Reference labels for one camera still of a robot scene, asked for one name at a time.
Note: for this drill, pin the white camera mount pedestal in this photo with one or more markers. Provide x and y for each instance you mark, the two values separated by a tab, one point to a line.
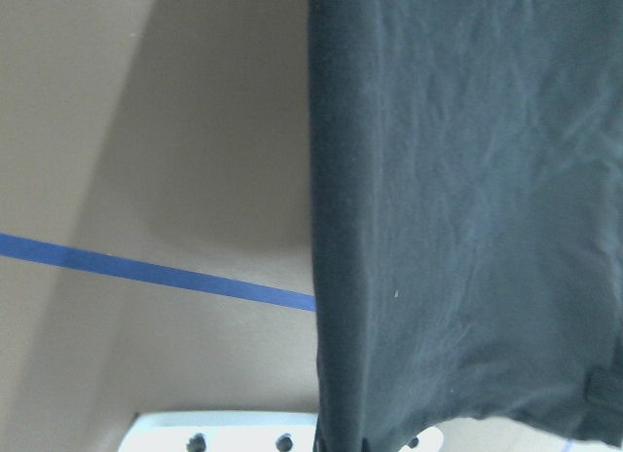
239	430

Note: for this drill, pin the black graphic t-shirt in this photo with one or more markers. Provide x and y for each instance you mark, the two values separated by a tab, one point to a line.
466	175

